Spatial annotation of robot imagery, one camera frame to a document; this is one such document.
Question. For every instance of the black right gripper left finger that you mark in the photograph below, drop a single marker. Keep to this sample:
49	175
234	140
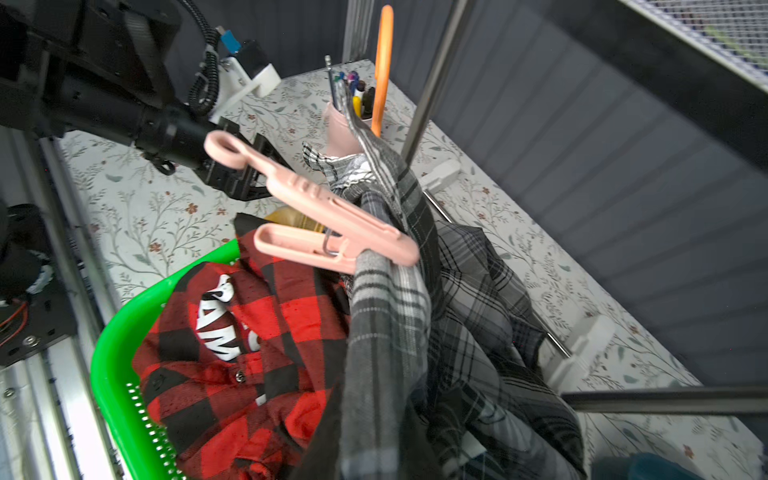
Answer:
321	458

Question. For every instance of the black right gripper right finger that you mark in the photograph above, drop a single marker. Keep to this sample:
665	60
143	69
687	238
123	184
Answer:
422	463

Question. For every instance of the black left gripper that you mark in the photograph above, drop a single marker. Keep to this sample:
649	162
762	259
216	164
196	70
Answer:
234	168

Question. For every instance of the grey plaid long-sleeve shirt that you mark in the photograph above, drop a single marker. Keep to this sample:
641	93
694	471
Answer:
455	337

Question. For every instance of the pink clothespin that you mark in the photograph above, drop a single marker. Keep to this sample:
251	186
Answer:
355	230

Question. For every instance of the red black plaid shirt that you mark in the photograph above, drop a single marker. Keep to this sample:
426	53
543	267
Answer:
243	361

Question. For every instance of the brown orange hanger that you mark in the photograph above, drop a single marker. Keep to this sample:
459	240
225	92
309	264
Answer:
382	67

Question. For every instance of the yellow plaid long-sleeve shirt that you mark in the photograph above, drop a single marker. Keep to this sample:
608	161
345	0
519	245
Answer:
289	216

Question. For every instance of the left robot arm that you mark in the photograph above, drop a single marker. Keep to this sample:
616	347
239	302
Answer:
99	67

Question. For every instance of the pink pen cup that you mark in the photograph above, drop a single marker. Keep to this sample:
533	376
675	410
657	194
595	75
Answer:
340	139

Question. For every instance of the green perforated plastic tray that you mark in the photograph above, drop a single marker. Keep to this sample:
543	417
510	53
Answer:
143	445

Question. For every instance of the steel clothes rack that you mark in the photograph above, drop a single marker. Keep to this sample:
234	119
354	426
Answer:
622	172

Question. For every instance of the floral table mat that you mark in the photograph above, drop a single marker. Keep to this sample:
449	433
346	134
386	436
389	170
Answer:
146	226

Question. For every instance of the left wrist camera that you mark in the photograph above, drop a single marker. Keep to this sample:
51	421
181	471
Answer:
245	70

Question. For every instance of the white mesh wire basket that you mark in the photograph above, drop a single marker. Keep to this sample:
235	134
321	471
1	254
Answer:
731	32

